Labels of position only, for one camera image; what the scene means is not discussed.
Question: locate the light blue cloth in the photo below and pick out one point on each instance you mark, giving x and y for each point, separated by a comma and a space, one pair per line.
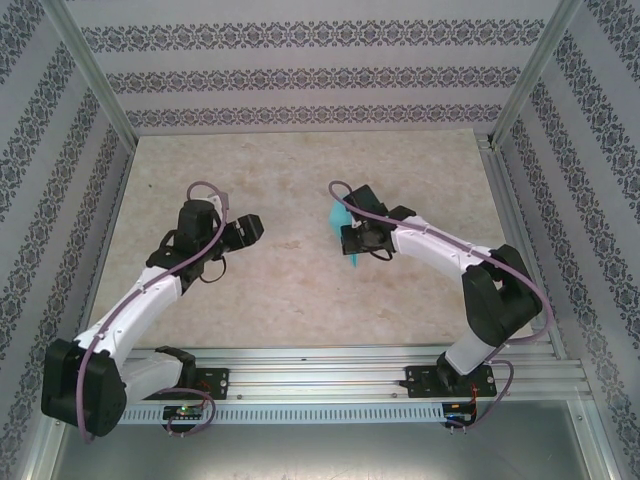
337, 220

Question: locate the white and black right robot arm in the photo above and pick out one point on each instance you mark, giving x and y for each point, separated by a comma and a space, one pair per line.
435, 247

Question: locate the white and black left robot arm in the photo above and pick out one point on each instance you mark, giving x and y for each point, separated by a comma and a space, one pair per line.
140, 305

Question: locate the grey metal sheet panel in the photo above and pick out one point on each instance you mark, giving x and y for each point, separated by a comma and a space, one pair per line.
320, 450

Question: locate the small circuit board green light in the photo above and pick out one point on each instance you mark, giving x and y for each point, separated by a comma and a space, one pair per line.
182, 411

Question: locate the small circuit board blue light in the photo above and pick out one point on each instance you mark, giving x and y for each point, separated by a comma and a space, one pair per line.
457, 410

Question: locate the thin aluminium side rail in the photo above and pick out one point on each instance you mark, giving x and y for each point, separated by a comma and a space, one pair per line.
106, 250

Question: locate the long aluminium mounting rail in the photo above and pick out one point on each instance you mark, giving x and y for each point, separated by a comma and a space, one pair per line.
310, 375

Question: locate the wide aluminium side rail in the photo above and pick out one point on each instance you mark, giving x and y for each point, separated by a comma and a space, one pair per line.
520, 250

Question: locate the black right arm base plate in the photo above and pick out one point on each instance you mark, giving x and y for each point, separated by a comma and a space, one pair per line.
417, 382

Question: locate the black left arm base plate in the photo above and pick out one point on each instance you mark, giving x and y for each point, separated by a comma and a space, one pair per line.
220, 382

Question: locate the aluminium frame post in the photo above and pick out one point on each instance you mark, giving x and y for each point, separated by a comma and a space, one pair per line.
95, 75
537, 70

